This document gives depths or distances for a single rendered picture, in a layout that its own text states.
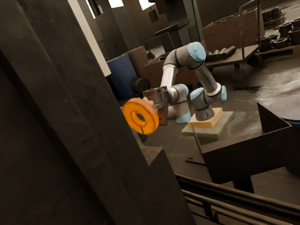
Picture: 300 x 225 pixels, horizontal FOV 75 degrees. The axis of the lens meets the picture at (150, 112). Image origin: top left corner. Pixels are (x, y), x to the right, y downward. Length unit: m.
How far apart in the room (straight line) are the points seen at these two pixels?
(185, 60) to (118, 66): 3.12
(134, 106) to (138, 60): 3.88
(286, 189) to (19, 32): 1.44
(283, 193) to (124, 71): 3.52
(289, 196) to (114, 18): 5.24
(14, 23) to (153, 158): 0.31
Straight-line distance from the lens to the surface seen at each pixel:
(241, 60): 2.97
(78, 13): 0.35
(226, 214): 0.55
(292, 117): 1.28
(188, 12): 6.22
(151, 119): 0.72
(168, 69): 1.19
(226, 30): 4.49
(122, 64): 4.24
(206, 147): 0.84
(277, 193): 1.46
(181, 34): 5.77
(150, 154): 0.43
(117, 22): 5.71
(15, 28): 0.26
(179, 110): 0.97
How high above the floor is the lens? 1.10
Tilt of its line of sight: 21 degrees down
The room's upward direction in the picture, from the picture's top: 23 degrees counter-clockwise
